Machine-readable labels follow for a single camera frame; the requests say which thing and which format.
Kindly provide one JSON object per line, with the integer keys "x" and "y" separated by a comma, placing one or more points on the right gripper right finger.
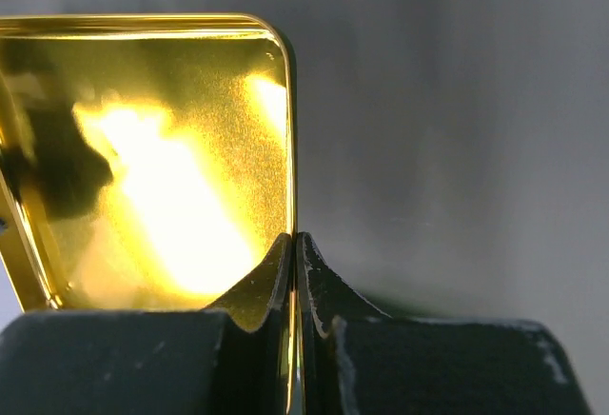
{"x": 356, "y": 359}

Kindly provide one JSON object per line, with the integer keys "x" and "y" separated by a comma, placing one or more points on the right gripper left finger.
{"x": 232, "y": 357}

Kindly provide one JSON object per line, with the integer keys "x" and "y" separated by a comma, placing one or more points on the gold tin lid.
{"x": 147, "y": 161}

